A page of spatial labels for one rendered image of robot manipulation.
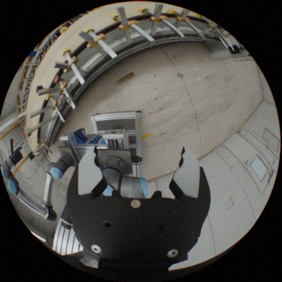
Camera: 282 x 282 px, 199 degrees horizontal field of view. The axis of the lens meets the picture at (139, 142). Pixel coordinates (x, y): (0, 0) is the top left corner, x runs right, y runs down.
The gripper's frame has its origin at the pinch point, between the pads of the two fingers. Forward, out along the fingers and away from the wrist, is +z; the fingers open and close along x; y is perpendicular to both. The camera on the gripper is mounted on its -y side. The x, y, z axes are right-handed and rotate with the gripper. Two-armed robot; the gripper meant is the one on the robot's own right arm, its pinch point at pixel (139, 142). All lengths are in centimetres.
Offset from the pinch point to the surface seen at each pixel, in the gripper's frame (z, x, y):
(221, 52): 91, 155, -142
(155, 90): 132, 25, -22
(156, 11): 26, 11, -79
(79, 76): 36, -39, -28
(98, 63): 62, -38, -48
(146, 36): 36, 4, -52
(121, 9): 17, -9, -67
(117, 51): 63, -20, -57
